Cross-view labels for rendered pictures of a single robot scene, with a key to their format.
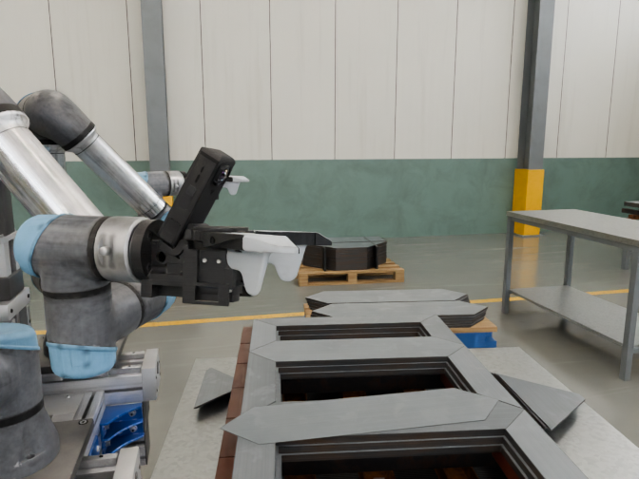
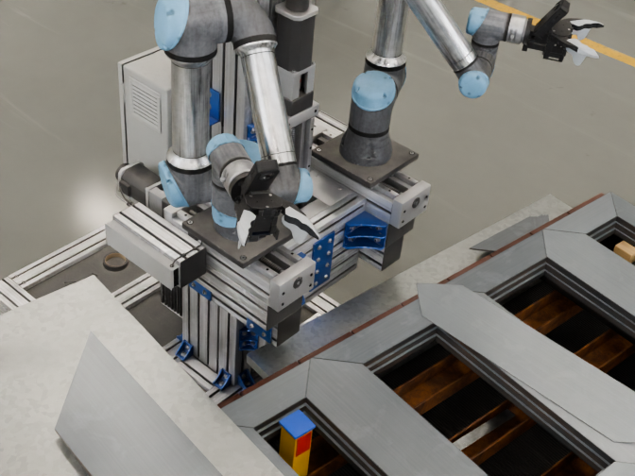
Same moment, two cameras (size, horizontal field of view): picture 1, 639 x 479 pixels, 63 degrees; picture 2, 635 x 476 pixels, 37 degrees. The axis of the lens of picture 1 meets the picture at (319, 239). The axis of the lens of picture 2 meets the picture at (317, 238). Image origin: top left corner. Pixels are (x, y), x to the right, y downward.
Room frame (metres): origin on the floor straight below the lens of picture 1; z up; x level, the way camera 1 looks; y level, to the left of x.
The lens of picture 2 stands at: (-0.28, -1.10, 2.57)
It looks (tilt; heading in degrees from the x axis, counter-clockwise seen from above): 39 degrees down; 51
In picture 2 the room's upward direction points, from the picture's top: 6 degrees clockwise
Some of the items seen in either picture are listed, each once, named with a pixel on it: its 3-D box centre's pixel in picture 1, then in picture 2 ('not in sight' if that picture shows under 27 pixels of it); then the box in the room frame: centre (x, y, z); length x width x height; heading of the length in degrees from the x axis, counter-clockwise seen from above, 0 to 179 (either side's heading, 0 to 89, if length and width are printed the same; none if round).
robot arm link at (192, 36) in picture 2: not in sight; (192, 105); (0.67, 0.55, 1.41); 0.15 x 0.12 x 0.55; 167
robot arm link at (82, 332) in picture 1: (89, 323); (236, 197); (0.63, 0.29, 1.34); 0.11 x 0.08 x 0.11; 167
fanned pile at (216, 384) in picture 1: (220, 385); (523, 240); (1.76, 0.36, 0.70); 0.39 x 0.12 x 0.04; 4
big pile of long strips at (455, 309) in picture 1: (394, 308); not in sight; (2.29, -0.34, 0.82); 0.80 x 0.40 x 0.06; 94
